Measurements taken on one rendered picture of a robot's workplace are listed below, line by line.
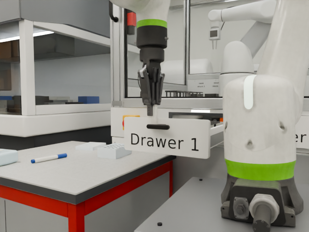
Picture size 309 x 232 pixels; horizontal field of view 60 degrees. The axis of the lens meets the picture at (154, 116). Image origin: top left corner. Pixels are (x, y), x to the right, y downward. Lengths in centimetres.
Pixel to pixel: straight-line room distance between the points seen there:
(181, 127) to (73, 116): 95
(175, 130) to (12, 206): 54
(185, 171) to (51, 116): 77
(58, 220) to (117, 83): 75
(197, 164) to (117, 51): 65
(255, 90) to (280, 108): 5
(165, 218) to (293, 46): 45
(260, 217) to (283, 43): 41
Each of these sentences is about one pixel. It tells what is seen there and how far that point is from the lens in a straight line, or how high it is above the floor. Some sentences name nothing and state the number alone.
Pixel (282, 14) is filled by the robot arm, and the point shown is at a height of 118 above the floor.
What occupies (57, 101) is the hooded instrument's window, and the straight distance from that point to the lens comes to 158.
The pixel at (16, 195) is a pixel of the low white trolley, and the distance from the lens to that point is 91.
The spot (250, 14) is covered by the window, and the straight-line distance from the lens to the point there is 114.
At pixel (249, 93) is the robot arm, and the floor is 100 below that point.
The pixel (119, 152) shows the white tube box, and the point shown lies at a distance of 105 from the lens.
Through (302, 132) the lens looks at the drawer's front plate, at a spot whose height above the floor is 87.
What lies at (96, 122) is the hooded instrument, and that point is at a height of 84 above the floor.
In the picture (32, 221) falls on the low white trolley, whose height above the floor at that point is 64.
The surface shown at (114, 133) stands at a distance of 135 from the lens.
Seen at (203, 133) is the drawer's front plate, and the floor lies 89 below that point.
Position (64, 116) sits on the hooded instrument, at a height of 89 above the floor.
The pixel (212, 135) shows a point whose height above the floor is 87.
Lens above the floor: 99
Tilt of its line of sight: 4 degrees down
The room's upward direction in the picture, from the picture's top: straight up
